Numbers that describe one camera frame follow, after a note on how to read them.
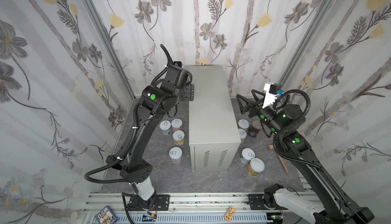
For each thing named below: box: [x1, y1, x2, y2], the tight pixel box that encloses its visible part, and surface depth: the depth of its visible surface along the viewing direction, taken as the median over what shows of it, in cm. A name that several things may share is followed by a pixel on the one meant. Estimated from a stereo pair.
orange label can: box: [238, 128, 248, 144], surface depth 96 cm
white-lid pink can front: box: [168, 146, 183, 164], surface depth 87 cm
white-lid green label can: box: [237, 119, 250, 131], surface depth 100 cm
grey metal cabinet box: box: [187, 64, 242, 173], surface depth 69 cm
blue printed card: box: [94, 205, 119, 224], surface depth 70 cm
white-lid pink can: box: [171, 118, 184, 132], surface depth 100 cm
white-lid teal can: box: [159, 120, 173, 135], surface depth 100 cm
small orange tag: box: [224, 206, 237, 222], surface depth 72 cm
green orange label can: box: [246, 157, 265, 177], surface depth 81 cm
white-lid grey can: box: [239, 147, 256, 165], surface depth 88 cm
